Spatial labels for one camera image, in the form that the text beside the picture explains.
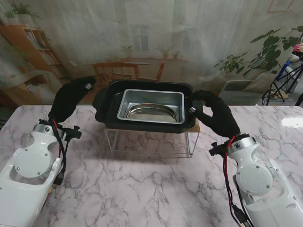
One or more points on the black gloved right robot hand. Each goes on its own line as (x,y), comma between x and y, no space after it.
(217,116)

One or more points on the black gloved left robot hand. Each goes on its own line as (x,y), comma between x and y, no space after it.
(67,101)

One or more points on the large black baking tray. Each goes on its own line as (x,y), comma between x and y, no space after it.
(109,106)

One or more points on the silver rectangular baking tray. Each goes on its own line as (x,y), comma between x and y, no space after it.
(127,99)

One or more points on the kidney-shaped steel tray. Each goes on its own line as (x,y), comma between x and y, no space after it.
(151,112)

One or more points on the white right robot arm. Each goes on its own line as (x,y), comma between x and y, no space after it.
(265,184)

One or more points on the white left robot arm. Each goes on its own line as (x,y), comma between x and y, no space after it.
(30,170)

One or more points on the black tripod stand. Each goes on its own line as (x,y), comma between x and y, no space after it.
(274,89)

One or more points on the printed room scene backdrop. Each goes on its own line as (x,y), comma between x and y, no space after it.
(94,35)

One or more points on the blue board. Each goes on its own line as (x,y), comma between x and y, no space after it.
(281,71)

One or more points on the pink and red item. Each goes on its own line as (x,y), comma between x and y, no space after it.
(298,48)

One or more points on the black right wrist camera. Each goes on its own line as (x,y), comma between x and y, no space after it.
(217,149)

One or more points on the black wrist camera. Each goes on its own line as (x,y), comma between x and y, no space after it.
(217,149)
(73,134)

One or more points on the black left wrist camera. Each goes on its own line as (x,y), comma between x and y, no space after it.
(73,134)

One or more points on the wooden shelf with white frame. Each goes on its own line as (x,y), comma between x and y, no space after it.
(151,142)

